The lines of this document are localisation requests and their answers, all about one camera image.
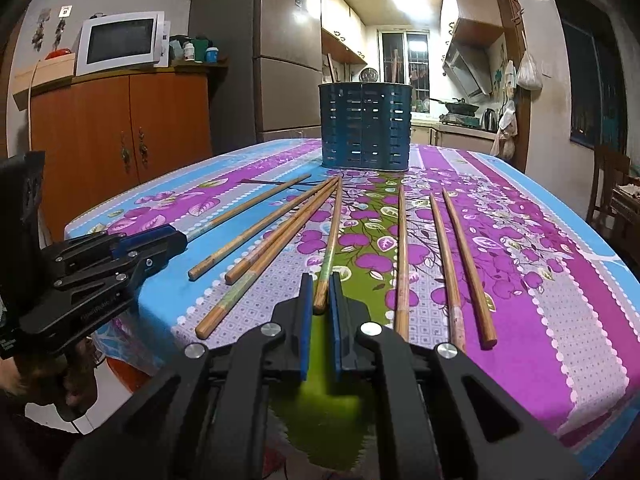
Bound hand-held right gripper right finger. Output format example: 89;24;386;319
328;271;586;480

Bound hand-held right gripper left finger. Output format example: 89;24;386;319
60;274;314;480

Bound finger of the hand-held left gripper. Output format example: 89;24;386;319
50;255;157;311
46;225;189;275

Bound wooden chopstick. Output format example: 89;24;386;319
225;176;340;286
313;175;344;315
429;193;467;353
195;180;342;340
442;188;498;351
188;173;312;281
394;186;410;341

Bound blue slotted utensil holder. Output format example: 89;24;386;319
318;82;414;171

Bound person's left hand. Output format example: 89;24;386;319
0;352;99;411

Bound wooden cabinet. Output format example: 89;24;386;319
27;67;213;241

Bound floral tablecloth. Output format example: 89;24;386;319
64;139;638;471

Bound white microwave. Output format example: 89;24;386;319
75;11;166;77

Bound grey refrigerator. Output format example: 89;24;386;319
187;0;323;146

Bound kitchen counter cabinets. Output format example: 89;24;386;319
410;120;501;156

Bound gas stove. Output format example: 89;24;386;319
440;112;483;127

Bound hanging cloths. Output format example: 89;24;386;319
491;60;518;158

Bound kitchen window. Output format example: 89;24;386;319
378;31;430;85

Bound range hood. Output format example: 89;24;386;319
442;42;493;101

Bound wooden chair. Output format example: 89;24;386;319
585;145;633;233

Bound cluttered dining table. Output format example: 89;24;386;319
612;175;640;256

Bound hanging plastic bag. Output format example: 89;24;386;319
516;50;543;91

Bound dark window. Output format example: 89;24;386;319
560;0;628;148

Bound wall hanging ornament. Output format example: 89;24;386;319
55;5;72;47
32;10;51;52

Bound wall kitchen cabinets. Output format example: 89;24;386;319
321;0;506;66

